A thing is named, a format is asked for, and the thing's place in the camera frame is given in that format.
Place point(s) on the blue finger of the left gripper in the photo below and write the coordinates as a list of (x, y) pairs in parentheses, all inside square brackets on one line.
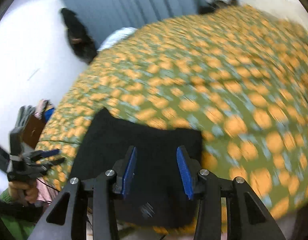
[(48, 164), (37, 155)]

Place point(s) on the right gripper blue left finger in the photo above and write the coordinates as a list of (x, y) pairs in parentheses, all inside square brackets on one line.
[(124, 169)]

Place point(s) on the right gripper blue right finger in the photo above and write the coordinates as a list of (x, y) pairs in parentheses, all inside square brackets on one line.
[(188, 169)]

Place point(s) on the black pants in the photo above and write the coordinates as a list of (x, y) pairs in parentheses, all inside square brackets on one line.
[(156, 196)]

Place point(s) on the person's left hand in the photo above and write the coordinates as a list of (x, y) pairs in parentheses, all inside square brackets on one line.
[(23, 191)]

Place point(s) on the brown wooden drawer cabinet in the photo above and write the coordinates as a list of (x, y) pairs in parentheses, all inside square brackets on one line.
[(32, 131)]

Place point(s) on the pink dotted pyjama legs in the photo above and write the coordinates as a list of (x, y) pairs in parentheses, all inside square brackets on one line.
[(46, 193)]

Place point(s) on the stack of colourful clothes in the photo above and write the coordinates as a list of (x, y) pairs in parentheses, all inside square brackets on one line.
[(44, 110)]

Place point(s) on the green floral bed quilt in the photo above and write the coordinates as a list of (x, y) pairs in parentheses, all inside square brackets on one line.
[(239, 75)]

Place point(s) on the light blue folded cloth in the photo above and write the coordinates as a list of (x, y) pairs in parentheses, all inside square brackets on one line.
[(116, 37)]

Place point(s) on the blue-grey curtain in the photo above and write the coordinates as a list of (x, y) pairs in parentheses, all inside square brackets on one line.
[(103, 17)]

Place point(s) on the black clothes hanging on wall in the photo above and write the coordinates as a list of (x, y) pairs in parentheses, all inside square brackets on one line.
[(78, 38)]

